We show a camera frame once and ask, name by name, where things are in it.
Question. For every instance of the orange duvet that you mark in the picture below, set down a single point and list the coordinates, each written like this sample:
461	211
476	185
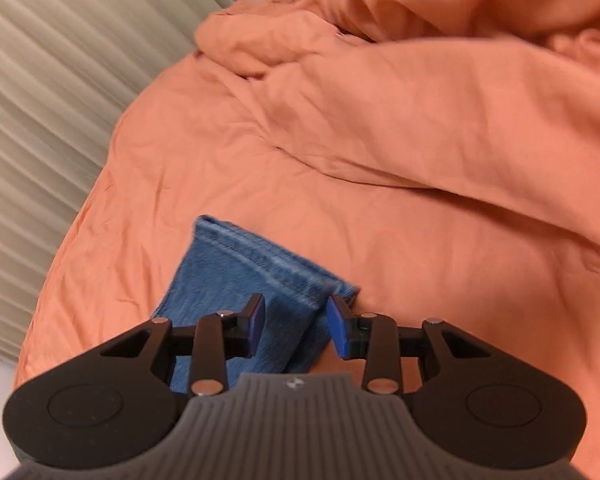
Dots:
430	100

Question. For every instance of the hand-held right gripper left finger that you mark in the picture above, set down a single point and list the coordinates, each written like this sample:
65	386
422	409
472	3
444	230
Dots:
256	321

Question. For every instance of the orange bed sheet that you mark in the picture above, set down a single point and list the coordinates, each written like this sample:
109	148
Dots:
230	170

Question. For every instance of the blue denim pants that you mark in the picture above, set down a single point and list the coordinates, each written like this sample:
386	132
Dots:
240	280

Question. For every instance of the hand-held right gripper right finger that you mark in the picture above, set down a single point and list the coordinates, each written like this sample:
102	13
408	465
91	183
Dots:
337	325

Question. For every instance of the beige pleated curtain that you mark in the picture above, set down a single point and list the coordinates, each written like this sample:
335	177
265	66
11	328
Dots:
55	110

